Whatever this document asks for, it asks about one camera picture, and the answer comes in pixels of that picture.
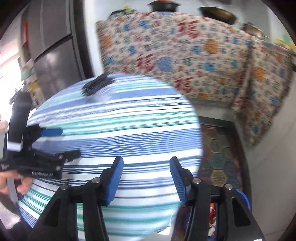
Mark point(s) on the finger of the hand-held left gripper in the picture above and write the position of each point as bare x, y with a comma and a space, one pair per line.
55, 158
52, 132

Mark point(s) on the black wok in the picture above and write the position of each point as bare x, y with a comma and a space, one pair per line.
218, 15

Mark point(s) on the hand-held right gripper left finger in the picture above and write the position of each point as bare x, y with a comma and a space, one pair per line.
114, 180

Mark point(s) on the grey refrigerator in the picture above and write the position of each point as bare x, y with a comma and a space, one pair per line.
55, 46

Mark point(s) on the yellow cardboard box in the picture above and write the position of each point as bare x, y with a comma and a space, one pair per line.
35, 91

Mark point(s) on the printed blanket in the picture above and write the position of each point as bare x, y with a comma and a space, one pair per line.
185, 58

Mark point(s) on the cream yellow green appliance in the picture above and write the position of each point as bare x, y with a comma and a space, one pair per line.
288, 42

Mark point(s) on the steel pot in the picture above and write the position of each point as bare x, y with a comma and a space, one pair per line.
253, 30

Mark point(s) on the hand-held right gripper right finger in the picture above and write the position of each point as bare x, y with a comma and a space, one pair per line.
179, 180

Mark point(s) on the blue plastic basket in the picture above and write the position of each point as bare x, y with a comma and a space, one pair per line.
245, 199

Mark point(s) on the black crumpled wrapper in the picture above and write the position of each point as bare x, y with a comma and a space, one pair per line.
97, 84

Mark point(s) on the person's left hand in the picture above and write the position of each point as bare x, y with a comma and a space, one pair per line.
23, 185

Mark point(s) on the kitchen counter cabinet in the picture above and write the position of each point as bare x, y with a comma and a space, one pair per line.
272, 173

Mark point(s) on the red snack wrapper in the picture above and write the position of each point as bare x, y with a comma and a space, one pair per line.
212, 215

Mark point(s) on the hexagon patterned floor mat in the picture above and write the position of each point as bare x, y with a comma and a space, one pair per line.
219, 150

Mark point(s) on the round striped table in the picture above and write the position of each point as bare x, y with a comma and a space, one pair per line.
129, 120

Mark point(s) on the black clay pot red lid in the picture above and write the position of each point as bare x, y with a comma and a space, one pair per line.
163, 5

